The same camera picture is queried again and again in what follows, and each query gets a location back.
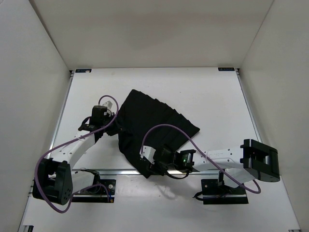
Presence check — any black pleated skirt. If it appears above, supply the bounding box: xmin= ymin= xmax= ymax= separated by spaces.
xmin=116 ymin=89 xmax=200 ymax=178

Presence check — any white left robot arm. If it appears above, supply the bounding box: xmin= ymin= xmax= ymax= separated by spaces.
xmin=32 ymin=101 xmax=117 ymax=205

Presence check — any left blue corner label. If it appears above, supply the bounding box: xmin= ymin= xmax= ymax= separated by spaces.
xmin=75 ymin=69 xmax=92 ymax=73

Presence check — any blue corner label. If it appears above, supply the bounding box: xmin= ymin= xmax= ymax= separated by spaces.
xmin=75 ymin=69 xmax=92 ymax=73
xmin=218 ymin=67 xmax=235 ymax=72

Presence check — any right blue corner label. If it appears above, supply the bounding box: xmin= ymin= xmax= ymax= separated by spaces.
xmin=218 ymin=67 xmax=235 ymax=72

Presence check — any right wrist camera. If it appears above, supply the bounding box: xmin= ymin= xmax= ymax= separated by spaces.
xmin=140 ymin=145 xmax=156 ymax=164

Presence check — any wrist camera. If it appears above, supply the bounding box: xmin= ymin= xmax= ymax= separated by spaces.
xmin=140 ymin=145 xmax=156 ymax=164
xmin=102 ymin=101 xmax=112 ymax=115

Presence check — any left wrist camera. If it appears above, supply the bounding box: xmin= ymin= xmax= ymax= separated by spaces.
xmin=102 ymin=101 xmax=112 ymax=115

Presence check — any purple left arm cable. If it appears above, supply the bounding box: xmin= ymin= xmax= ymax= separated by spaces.
xmin=35 ymin=95 xmax=119 ymax=214

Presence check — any aluminium left side rail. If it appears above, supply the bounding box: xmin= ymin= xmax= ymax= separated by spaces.
xmin=48 ymin=70 xmax=75 ymax=150

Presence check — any aluminium rail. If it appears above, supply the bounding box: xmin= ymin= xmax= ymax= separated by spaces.
xmin=48 ymin=70 xmax=75 ymax=150
xmin=236 ymin=68 xmax=269 ymax=145
xmin=72 ymin=168 xmax=223 ymax=176

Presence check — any aluminium front rail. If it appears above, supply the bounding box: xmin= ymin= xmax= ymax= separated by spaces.
xmin=72 ymin=168 xmax=223 ymax=176

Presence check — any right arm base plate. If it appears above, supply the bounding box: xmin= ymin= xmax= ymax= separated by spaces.
xmin=193 ymin=179 xmax=249 ymax=205

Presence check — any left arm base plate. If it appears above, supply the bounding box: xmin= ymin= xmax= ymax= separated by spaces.
xmin=72 ymin=176 xmax=116 ymax=203

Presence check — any aluminium right side rail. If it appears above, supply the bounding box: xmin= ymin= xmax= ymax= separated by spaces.
xmin=236 ymin=68 xmax=269 ymax=145

